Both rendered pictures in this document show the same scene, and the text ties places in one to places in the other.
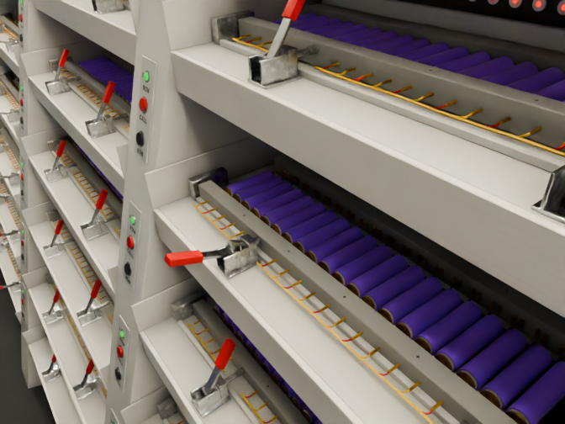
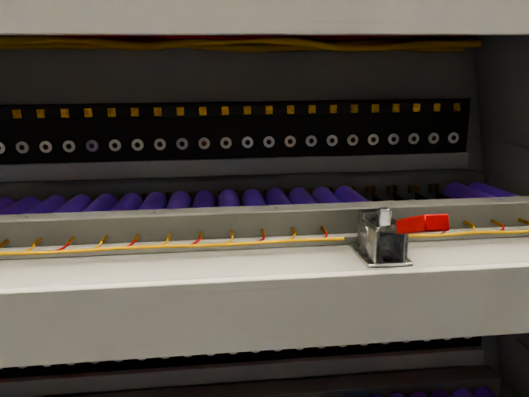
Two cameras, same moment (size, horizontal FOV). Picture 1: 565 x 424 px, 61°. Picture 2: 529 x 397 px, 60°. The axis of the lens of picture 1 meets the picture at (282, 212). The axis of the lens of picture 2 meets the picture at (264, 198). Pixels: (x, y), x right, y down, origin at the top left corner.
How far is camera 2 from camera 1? 0.29 m
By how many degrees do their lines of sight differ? 59
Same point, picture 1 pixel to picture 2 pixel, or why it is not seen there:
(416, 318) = (232, 203)
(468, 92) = not seen: outside the picture
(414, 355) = (271, 208)
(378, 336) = (228, 215)
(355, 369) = (229, 259)
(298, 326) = (121, 269)
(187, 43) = not seen: outside the picture
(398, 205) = (227, 14)
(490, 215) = not seen: outside the picture
